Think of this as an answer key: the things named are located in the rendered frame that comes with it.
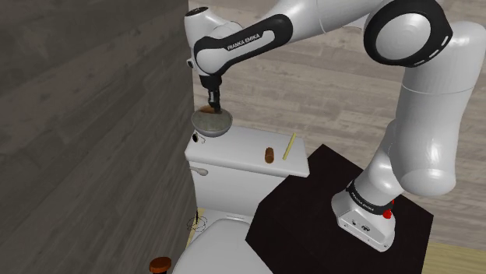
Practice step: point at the white toilet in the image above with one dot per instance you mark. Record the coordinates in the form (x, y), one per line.
(231, 178)

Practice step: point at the brown round lid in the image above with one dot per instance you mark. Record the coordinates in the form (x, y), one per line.
(160, 264)

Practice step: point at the brown cylinder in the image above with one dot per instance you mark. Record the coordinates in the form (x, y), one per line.
(269, 154)

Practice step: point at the yellow stick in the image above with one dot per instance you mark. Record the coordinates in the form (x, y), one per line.
(289, 146)

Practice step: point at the brown round object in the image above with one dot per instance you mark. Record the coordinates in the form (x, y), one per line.
(207, 109)

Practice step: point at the grey bowl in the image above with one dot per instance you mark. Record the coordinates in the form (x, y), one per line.
(211, 123)

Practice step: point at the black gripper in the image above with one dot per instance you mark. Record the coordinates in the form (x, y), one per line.
(210, 82)

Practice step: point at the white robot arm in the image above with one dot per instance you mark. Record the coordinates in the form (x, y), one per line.
(429, 125)

